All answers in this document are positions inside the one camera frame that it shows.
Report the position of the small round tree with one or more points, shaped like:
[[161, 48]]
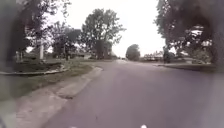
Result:
[[133, 52]]

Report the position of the large tree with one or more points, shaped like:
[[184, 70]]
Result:
[[100, 30]]

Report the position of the row of houses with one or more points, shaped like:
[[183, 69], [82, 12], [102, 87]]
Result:
[[153, 56]]

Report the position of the grey asphalt road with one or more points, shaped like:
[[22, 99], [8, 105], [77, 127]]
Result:
[[140, 96]]

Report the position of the robot's own part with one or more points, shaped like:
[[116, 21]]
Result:
[[143, 126]]

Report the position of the white pole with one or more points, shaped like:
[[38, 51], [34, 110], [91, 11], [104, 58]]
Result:
[[41, 51]]

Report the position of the grass strip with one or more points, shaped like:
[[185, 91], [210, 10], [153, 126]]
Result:
[[190, 66]]

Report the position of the pale concrete kerb strip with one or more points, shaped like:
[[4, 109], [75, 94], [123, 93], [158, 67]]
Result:
[[43, 104]]

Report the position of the grass verge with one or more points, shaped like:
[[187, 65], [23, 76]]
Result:
[[30, 82]]

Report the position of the group of trees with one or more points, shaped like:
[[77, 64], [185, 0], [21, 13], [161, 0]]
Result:
[[190, 20], [30, 23]]

